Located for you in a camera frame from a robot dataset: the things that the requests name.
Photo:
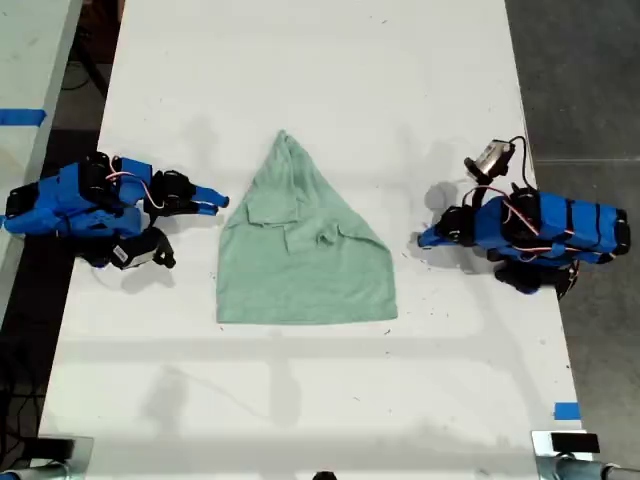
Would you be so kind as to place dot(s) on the curved black camera stalk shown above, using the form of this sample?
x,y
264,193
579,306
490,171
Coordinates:
x,y
479,180

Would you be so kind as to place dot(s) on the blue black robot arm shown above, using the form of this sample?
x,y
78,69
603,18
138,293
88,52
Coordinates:
x,y
65,200
565,225

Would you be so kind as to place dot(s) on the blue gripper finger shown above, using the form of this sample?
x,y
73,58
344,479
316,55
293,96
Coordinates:
x,y
434,243
434,233
212,196
202,208

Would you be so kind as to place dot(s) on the short blue tape strip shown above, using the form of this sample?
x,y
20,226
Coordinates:
x,y
567,411

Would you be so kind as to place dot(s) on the pale green T-shirt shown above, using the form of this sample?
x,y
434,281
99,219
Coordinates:
x,y
305,270

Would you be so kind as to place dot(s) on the black camera box silver face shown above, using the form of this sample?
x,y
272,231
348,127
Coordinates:
x,y
495,157

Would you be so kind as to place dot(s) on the grey metal clamp bracket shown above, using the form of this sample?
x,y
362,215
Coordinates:
x,y
560,465
80,462

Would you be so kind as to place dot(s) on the black camera box white label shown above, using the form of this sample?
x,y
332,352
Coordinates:
x,y
132,250

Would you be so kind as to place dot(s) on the white side table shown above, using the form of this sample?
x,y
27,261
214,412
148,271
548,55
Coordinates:
x,y
30,75

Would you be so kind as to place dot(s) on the small black box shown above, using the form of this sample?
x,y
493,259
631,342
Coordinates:
x,y
56,447
575,442

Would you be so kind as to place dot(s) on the short black camera stalk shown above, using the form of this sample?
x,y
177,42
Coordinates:
x,y
166,252

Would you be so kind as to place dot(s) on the long blue tape strip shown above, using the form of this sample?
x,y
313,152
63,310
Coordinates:
x,y
22,116

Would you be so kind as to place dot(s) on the small black round object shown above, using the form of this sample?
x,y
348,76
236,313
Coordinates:
x,y
325,475

